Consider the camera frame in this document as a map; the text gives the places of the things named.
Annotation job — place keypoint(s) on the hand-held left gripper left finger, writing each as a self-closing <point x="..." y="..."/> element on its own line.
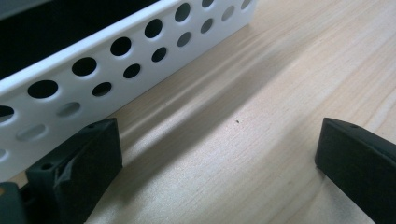
<point x="87" y="161"/>

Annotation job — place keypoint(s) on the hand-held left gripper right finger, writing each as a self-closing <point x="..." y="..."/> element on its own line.
<point x="358" y="161"/>

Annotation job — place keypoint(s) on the white perforated plastic basket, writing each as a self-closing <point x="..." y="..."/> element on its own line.
<point x="102" y="71"/>

